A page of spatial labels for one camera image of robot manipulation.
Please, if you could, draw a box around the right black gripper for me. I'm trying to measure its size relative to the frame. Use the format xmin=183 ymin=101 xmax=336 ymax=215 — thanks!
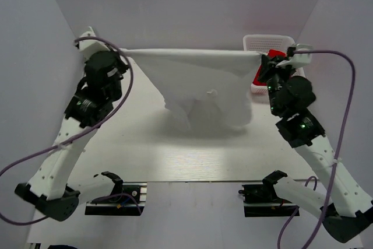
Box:
xmin=256 ymin=54 xmax=298 ymax=115

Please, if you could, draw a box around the red t shirt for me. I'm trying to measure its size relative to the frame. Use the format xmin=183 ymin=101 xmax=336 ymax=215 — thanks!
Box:
xmin=252 ymin=49 xmax=286 ymax=87

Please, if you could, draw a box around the white t shirt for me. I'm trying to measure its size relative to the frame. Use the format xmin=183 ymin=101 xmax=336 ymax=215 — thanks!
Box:
xmin=124 ymin=49 xmax=262 ymax=130

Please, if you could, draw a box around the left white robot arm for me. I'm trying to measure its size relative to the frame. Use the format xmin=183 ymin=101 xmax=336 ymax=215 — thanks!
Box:
xmin=15 ymin=51 xmax=133 ymax=222

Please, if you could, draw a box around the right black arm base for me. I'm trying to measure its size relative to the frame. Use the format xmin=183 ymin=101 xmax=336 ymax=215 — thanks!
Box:
xmin=238 ymin=184 xmax=300 ymax=218

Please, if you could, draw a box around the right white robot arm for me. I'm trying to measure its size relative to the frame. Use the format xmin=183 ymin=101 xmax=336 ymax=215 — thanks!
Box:
xmin=258 ymin=50 xmax=372 ymax=243

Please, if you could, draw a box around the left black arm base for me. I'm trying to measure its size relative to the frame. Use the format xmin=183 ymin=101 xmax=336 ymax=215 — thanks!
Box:
xmin=85 ymin=183 xmax=147 ymax=217

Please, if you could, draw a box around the white plastic basket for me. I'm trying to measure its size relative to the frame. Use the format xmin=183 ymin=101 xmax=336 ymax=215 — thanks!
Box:
xmin=243 ymin=34 xmax=295 ymax=96

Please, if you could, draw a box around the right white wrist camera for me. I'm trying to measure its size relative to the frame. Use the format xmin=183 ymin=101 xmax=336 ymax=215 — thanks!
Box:
xmin=276 ymin=44 xmax=313 ymax=69

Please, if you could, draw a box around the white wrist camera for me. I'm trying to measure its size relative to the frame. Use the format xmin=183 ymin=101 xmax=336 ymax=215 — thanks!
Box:
xmin=276 ymin=44 xmax=313 ymax=69
xmin=74 ymin=26 xmax=112 ymax=61

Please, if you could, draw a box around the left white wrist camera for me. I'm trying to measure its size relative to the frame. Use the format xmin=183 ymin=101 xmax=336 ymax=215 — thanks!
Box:
xmin=74 ymin=26 xmax=112 ymax=61

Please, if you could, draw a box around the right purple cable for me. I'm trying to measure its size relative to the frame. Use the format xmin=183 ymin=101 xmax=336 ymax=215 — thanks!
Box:
xmin=276 ymin=50 xmax=357 ymax=249

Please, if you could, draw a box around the purple cable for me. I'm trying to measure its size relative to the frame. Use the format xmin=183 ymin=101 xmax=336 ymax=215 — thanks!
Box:
xmin=276 ymin=50 xmax=357 ymax=249
xmin=0 ymin=36 xmax=144 ymax=226

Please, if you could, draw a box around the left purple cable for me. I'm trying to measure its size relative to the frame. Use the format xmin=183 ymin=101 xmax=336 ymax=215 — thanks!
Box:
xmin=0 ymin=36 xmax=144 ymax=226

